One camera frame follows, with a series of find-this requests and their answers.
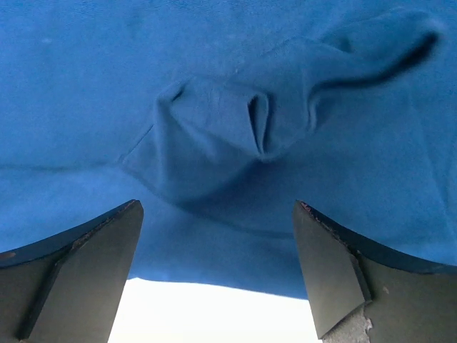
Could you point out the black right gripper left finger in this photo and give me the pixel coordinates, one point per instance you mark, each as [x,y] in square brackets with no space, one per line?
[67,287]

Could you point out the blue Mickey t-shirt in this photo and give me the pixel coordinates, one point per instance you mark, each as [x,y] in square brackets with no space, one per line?
[218,116]

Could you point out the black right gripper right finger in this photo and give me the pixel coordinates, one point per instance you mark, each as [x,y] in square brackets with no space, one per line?
[362,291]

